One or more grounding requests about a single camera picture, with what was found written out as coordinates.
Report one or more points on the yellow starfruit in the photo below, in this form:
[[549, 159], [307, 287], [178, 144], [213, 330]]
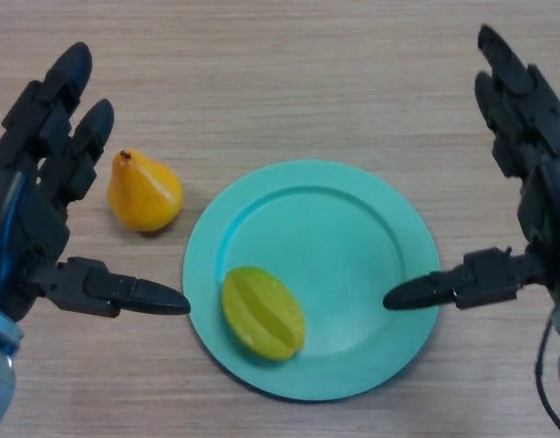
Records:
[[264, 315]]

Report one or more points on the green round plate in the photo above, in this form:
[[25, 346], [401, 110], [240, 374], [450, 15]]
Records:
[[334, 228]]

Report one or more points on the orange yellow pear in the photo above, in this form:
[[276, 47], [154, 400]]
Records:
[[145, 196]]

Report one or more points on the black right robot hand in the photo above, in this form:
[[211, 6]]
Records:
[[526, 128]]

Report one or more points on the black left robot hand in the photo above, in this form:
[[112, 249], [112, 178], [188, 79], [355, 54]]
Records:
[[29, 219]]

